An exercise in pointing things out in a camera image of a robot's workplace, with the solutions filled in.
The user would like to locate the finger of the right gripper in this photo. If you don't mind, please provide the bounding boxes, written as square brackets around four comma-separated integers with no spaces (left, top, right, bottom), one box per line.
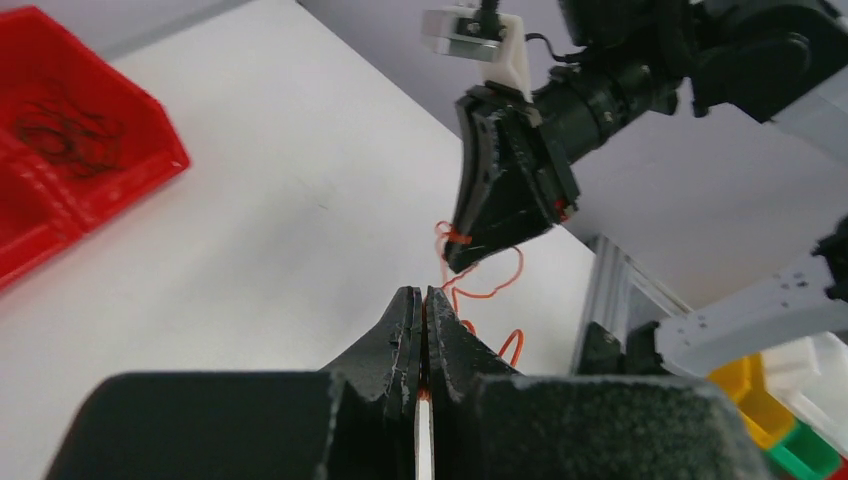
[447,109,554,273]
[444,89,511,252]

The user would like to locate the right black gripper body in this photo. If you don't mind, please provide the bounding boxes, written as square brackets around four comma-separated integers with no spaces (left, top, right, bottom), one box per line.
[529,59,684,220]

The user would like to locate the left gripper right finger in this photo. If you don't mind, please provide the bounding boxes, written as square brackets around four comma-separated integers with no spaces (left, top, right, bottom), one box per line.
[423,286,519,479]

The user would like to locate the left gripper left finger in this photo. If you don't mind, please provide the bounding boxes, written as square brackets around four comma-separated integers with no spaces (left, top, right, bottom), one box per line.
[324,286,423,479]

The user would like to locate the orange cable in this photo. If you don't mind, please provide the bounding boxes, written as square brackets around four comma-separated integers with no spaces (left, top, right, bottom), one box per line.
[433,221,527,370]

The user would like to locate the dark brown cable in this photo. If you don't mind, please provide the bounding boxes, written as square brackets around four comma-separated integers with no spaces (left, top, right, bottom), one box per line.
[14,82,127,180]

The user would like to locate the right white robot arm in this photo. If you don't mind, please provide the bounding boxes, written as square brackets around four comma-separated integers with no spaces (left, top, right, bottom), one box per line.
[450,107,847,372]

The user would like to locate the yellow storage bin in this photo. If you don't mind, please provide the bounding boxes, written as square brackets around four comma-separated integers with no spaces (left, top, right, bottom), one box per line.
[707,353,796,450]

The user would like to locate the green storage bin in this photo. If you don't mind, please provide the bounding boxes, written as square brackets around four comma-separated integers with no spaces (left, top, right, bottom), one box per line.
[765,421,843,480]

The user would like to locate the red three-compartment bin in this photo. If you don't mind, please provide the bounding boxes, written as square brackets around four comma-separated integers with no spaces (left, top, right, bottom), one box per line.
[1,6,190,286]

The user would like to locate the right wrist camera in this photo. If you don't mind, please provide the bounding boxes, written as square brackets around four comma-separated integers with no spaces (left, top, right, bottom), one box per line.
[421,1,533,103]

